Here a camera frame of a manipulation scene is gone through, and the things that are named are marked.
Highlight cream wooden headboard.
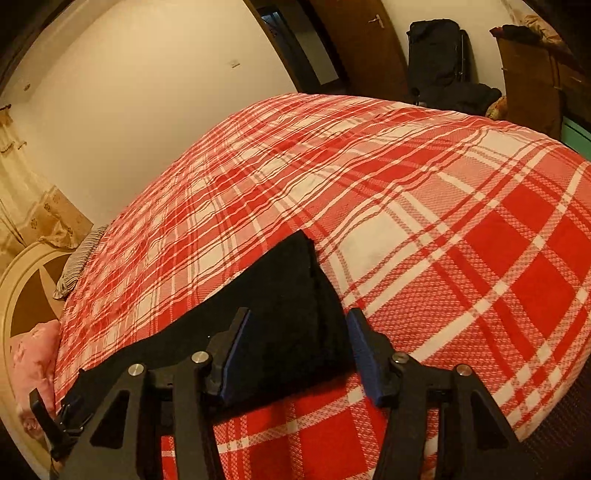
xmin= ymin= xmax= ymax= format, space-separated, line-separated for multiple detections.
xmin=0 ymin=239 xmax=80 ymax=480

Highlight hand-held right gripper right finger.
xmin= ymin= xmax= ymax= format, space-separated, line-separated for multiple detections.
xmin=346 ymin=308 xmax=539 ymax=480

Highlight dark wooden door frame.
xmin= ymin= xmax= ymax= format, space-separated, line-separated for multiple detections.
xmin=244 ymin=0 xmax=354 ymax=94

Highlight striped pillow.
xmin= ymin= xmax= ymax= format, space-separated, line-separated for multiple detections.
xmin=52 ymin=224 xmax=110 ymax=300

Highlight beige floral curtain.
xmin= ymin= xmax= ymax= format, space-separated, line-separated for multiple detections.
xmin=0 ymin=105 xmax=93 ymax=261

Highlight floral cloth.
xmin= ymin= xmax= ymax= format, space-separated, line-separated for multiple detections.
xmin=484 ymin=95 xmax=509 ymax=121

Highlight clutter on cabinet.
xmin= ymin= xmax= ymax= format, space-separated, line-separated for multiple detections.
xmin=489 ymin=13 xmax=566 ymax=48

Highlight green box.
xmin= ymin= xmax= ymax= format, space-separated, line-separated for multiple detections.
xmin=560 ymin=115 xmax=591 ymax=161

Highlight pink folded quilt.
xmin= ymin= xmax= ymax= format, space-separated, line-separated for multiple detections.
xmin=9 ymin=320 xmax=63 ymax=435

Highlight brown wooden door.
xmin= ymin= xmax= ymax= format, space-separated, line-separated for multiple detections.
xmin=311 ymin=0 xmax=410 ymax=101

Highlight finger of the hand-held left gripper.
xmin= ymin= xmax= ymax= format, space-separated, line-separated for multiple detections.
xmin=28 ymin=388 xmax=93 ymax=462

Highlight red plaid bed sheet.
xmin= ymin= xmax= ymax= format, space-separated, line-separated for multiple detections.
xmin=53 ymin=92 xmax=591 ymax=480

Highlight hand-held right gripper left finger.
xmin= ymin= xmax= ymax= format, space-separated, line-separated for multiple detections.
xmin=60 ymin=307 xmax=252 ymax=480

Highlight black folding chair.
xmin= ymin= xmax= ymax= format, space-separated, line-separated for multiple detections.
xmin=405 ymin=19 xmax=502 ymax=117

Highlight black pants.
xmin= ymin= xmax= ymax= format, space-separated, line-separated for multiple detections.
xmin=55 ymin=229 xmax=358 ymax=416

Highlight brown wooden cabinet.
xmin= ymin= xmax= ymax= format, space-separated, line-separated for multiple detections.
xmin=495 ymin=34 xmax=580 ymax=140

